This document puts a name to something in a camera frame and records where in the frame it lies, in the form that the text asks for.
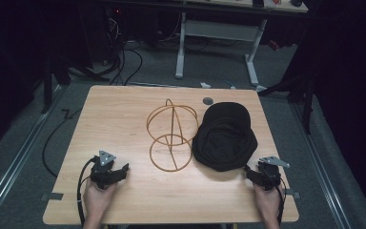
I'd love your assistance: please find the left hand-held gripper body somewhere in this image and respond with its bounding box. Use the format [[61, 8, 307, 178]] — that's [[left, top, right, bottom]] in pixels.
[[90, 150, 122, 191]]

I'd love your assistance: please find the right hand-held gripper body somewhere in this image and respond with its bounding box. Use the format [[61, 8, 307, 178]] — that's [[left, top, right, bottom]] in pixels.
[[255, 156, 291, 192]]

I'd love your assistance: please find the black hat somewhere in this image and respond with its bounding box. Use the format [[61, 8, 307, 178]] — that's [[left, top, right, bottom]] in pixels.
[[191, 101, 259, 173]]

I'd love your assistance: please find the person's left hand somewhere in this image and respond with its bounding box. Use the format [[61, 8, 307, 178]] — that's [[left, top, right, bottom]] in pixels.
[[82, 178, 119, 225]]

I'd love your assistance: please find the person's right hand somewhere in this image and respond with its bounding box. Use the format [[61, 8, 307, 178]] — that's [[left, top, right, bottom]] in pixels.
[[253, 182, 284, 225]]

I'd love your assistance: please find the grey tape piece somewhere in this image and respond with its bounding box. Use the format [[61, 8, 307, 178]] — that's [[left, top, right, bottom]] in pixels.
[[40, 192, 65, 202], [285, 188, 302, 200]]

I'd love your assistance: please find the black metal stand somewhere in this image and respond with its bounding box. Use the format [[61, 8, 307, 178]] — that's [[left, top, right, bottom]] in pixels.
[[256, 71, 316, 135], [39, 56, 72, 115]]

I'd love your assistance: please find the light wooden desk top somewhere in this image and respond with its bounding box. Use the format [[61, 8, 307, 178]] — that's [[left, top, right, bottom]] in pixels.
[[184, 0, 310, 14]]

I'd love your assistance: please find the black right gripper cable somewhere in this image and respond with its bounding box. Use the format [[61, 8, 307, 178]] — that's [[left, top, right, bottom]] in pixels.
[[261, 168, 288, 226]]

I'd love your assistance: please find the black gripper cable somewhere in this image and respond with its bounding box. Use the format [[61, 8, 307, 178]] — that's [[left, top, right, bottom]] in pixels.
[[261, 168, 288, 226], [76, 156, 98, 228]]

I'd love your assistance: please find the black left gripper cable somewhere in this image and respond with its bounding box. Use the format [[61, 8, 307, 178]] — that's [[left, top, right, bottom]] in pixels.
[[76, 156, 98, 228]]

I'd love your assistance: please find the grey metal floor rail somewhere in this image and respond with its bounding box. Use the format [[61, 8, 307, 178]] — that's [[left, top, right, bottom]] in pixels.
[[290, 101, 353, 229], [0, 85, 67, 229]]

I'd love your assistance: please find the gold wire hat stand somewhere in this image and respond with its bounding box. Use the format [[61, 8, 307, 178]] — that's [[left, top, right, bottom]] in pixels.
[[146, 98, 200, 174]]

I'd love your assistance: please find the black floor cable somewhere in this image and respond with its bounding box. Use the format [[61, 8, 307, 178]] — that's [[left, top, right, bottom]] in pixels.
[[41, 108, 84, 179]]

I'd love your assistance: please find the bundle of black cables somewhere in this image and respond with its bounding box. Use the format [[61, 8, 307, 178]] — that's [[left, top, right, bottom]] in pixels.
[[101, 18, 144, 87]]

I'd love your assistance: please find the white metal desk frame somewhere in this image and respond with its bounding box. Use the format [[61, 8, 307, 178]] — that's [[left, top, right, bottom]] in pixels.
[[174, 11, 269, 88]]

